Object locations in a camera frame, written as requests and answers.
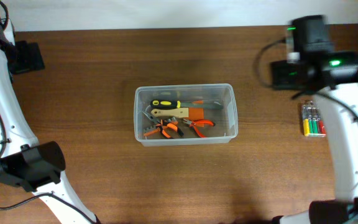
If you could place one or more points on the yellow black handled file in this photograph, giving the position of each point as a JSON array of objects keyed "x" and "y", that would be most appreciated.
[{"x": 169, "y": 105}]

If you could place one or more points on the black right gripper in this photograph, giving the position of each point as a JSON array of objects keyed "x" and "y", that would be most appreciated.
[{"x": 279, "y": 70}]

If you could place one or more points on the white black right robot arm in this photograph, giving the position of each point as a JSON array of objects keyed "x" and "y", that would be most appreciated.
[{"x": 336, "y": 96}]

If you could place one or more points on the clear plastic container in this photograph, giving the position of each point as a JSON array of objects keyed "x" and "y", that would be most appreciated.
[{"x": 226, "y": 120}]

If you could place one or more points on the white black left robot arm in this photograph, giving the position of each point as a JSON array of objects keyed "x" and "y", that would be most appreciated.
[{"x": 24, "y": 162}]

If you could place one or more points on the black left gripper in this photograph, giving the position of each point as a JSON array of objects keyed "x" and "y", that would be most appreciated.
[{"x": 32, "y": 56}]

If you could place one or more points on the orange scraper with wooden handle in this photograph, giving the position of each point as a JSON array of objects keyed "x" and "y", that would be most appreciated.
[{"x": 187, "y": 113}]

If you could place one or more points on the orange black long-nose pliers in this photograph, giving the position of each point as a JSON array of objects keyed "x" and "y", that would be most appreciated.
[{"x": 163, "y": 126}]

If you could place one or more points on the clear case coloured screwdrivers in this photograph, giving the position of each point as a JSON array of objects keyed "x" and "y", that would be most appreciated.
[{"x": 311, "y": 120}]

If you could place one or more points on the orange perforated cylinder tool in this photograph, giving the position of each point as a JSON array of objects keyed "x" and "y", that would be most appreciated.
[{"x": 152, "y": 130}]

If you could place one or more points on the orange handled pliers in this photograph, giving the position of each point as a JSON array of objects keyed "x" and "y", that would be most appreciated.
[{"x": 194, "y": 125}]

